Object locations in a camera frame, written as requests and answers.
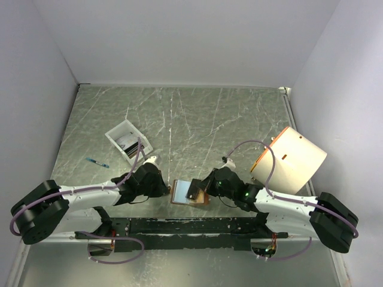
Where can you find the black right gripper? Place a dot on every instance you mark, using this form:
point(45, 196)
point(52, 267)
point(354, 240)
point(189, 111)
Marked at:
point(207, 183)

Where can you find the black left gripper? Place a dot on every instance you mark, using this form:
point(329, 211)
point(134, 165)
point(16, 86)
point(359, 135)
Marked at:
point(162, 188)

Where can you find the brown leather card holder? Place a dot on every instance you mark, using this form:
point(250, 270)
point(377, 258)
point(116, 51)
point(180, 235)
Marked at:
point(179, 191)

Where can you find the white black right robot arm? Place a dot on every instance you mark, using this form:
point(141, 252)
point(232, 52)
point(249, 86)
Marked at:
point(324, 218)

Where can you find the black credit card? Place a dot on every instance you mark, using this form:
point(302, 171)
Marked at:
point(195, 194)

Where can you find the aluminium front rail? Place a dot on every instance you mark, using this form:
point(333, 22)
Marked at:
point(89, 236)

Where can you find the white card box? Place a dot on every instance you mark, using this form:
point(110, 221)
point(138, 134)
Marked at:
point(121, 129)

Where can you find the gold striped credit card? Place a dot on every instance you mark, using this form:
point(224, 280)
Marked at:
point(128, 143)

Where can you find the white cylinder with wooden base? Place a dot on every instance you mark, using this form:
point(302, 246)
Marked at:
point(296, 160)

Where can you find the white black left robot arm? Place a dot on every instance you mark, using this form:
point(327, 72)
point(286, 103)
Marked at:
point(52, 209)

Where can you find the blue pen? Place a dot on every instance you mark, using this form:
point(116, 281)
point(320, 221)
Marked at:
point(97, 162)

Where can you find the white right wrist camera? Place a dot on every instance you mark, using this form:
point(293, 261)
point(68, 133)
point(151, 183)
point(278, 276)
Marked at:
point(228, 162)

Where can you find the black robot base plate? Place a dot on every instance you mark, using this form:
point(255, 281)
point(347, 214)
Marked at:
point(184, 233)

